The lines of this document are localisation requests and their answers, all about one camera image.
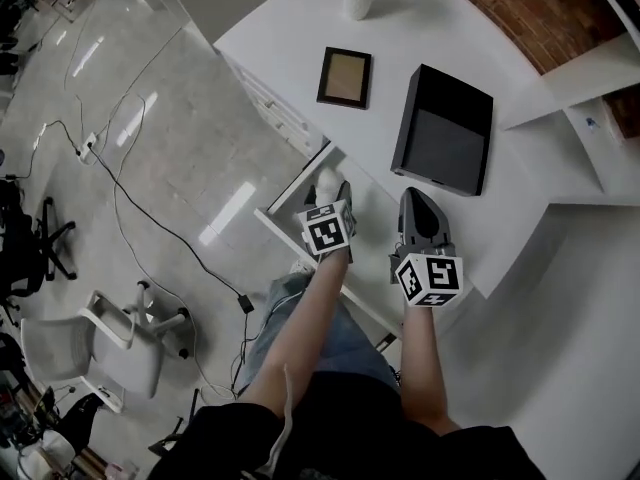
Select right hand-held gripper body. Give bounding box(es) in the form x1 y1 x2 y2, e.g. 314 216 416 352
389 186 466 310

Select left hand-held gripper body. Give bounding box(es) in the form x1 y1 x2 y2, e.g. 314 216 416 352
298 198 359 266

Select small white item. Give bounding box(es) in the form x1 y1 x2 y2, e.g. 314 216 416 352
316 167 342 203

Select white desk drawer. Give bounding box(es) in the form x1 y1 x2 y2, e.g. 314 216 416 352
253 140 404 342

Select person's left forearm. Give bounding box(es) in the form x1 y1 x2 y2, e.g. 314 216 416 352
238 249 351 410

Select person's right forearm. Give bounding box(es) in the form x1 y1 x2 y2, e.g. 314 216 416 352
399 303 462 437

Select white desk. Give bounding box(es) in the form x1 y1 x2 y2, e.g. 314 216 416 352
213 0 559 300

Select person's blue jeans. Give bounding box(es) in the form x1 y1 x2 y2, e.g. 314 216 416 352
233 271 402 405

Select black flat box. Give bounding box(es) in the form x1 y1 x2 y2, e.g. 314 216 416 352
390 63 495 198

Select white low cabinet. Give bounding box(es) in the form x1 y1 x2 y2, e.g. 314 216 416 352
434 195 640 480

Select person's black shirt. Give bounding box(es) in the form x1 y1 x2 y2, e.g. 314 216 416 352
148 371 547 480

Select white shelf unit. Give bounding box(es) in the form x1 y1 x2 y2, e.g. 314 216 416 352
502 0 640 208

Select white power strip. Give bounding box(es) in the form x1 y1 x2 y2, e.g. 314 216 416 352
75 132 100 166

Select white office chair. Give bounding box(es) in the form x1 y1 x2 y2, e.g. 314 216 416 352
19 280 192 415

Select black office chair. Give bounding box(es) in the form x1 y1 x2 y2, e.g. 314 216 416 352
0 177 79 300

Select dark picture frame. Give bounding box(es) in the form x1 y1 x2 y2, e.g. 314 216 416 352
316 46 374 111

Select black floor cable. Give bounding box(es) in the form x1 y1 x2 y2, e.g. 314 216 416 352
88 148 247 300

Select white drawstring cord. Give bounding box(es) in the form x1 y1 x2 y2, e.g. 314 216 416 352
266 362 297 480

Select white floor cable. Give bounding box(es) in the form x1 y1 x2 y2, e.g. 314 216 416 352
63 0 187 319

